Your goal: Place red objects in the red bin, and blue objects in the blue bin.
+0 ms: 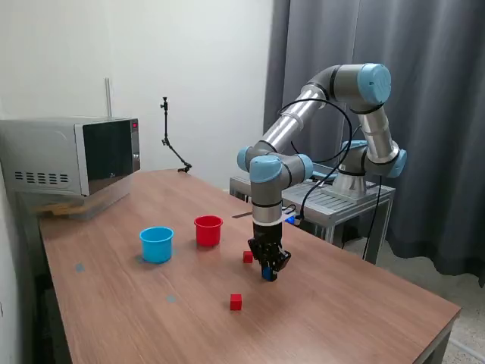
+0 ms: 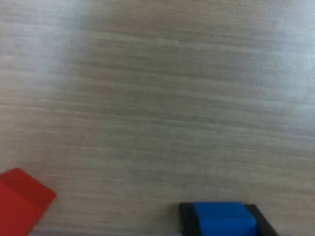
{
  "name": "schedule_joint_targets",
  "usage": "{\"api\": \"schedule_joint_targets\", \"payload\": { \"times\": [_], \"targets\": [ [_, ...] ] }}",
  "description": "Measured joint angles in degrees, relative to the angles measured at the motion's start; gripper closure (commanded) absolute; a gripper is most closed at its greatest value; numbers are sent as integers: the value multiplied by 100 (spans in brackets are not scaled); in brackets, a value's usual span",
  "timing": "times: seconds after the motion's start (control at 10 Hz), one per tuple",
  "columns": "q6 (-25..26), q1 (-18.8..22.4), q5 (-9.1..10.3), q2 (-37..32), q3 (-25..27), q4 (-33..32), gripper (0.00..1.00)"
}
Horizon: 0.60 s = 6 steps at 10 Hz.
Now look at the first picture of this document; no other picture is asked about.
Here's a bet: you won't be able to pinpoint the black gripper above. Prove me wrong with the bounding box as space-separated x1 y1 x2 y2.
248 223 292 282

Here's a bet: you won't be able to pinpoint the red plastic bin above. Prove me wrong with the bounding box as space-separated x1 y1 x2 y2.
193 215 224 247

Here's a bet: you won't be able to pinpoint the blue plastic bin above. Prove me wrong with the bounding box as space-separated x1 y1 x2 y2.
139 226 175 265

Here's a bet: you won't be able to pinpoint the grey metal robot stand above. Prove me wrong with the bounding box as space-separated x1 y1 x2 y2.
229 165 397 266

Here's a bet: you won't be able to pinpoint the grey curtain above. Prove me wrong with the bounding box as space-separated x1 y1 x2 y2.
262 0 485 289

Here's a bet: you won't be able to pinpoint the wooden block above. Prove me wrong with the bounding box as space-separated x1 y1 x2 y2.
30 202 74 220

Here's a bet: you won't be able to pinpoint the silver microwave oven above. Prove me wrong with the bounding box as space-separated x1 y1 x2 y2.
0 117 142 198

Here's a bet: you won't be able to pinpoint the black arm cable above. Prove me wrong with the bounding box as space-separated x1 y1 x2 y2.
278 98 353 221

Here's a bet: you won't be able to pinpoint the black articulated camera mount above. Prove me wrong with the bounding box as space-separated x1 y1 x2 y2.
158 96 193 174

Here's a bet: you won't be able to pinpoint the white floor cable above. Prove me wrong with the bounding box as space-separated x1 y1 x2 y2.
450 339 485 359

